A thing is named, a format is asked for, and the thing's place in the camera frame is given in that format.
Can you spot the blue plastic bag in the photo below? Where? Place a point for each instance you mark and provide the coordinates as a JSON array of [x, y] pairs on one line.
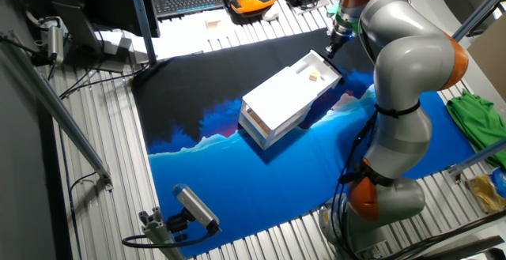
[[500, 181]]

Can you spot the green cloth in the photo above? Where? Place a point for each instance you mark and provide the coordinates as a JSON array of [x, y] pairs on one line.
[[478, 121]]

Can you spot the silver camera with blue end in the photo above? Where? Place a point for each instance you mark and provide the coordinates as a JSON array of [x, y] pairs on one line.
[[195, 206]]

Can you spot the green wrist mount bracket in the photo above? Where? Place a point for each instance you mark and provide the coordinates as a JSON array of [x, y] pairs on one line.
[[334, 11]]

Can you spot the silver camera on mount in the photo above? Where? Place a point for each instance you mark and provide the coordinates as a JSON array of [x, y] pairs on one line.
[[55, 42]]

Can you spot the black computer keyboard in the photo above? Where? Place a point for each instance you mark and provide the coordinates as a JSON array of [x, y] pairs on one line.
[[186, 1]]

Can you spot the white drawer cabinet frame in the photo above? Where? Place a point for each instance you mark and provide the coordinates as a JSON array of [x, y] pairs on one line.
[[276, 98]]

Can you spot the small wooden cube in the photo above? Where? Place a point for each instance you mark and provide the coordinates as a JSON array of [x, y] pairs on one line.
[[314, 76]]

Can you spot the blue black printed cloth mat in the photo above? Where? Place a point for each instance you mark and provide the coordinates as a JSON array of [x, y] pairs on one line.
[[257, 185]]

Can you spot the pale wooden block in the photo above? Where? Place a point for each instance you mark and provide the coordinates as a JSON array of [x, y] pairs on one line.
[[213, 24]]

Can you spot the yellow plastic bag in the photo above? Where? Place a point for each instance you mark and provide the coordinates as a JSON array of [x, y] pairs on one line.
[[484, 193]]

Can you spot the silver orange robot arm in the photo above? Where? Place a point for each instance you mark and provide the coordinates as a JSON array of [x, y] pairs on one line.
[[411, 54]]

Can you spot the aluminium profile post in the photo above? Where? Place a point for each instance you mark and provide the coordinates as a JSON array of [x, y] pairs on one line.
[[141, 19], [480, 9]]

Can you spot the aluminium camera mount profile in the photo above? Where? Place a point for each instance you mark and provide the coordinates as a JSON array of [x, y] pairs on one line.
[[158, 232]]

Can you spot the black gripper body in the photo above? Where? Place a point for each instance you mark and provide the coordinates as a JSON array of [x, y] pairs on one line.
[[342, 38]]

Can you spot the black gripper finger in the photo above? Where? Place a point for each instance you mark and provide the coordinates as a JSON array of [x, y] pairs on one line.
[[335, 53], [329, 51]]

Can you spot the white lumpy object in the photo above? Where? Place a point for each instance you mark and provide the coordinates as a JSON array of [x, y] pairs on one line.
[[271, 13]]

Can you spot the white paper sheet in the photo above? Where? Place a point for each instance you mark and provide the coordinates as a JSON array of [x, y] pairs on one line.
[[182, 40]]

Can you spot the aluminium profile bar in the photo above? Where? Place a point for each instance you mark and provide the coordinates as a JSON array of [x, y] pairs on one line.
[[59, 110], [478, 156]]

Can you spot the brown cardboard board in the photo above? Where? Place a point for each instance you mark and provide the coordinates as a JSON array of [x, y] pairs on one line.
[[490, 58]]

